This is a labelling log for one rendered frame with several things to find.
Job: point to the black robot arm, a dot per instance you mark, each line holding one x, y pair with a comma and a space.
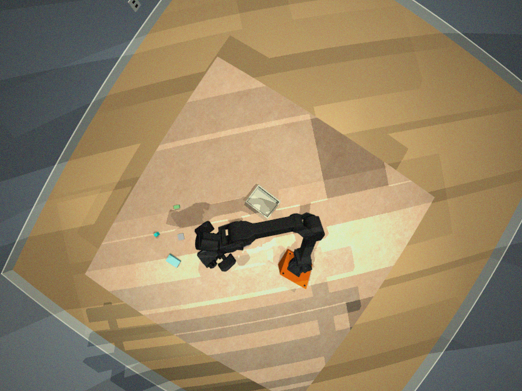
244, 233

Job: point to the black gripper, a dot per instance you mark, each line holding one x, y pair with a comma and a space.
228, 261

